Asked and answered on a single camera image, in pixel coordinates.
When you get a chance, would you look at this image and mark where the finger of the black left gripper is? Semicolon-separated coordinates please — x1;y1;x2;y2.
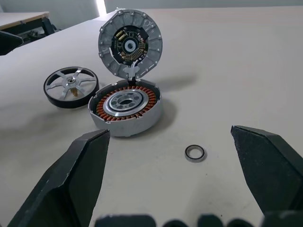
0;30;23;56

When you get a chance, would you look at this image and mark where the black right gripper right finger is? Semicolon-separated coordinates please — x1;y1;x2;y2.
231;124;303;212

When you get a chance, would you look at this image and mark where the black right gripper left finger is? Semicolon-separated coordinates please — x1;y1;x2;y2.
7;129;111;227

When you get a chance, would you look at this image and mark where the black rotor ring with spokes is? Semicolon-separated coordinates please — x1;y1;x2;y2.
43;66;100;109

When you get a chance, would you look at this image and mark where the grey motor stator housing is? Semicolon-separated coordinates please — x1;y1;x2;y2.
87;79;164;138

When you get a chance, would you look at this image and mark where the wooden background desk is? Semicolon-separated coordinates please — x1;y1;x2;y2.
0;11;62;36

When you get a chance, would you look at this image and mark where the small silver bearing ring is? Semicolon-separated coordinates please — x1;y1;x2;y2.
184;144;208;163

